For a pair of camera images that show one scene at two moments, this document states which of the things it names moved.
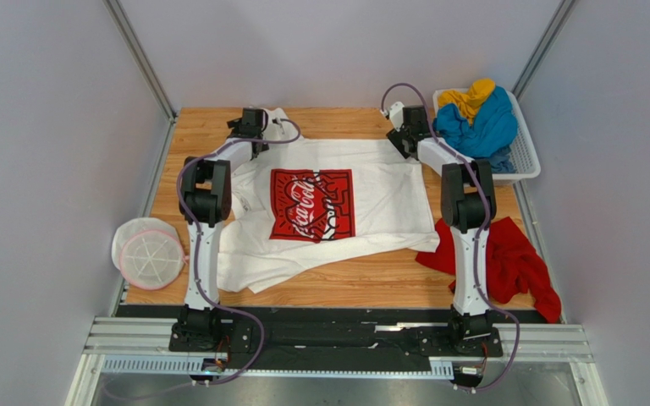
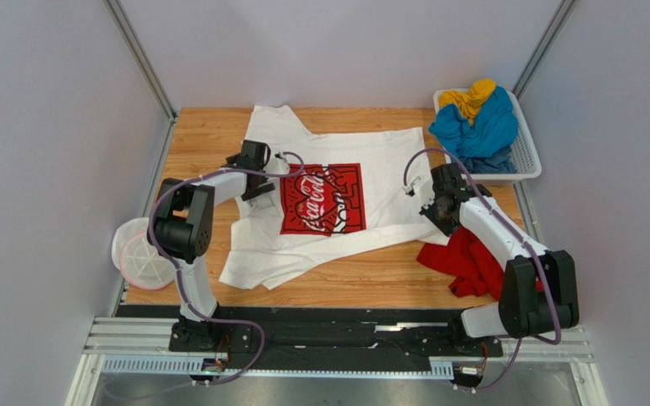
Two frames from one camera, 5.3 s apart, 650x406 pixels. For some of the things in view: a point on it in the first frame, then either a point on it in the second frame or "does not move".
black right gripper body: (399, 143) -> (434, 209)
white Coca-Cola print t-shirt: (298, 200) does not move
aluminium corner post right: (542, 45) does not move
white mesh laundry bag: (149, 252) does not move
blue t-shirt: (493, 130) does not move
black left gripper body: (234, 124) -> (261, 188)
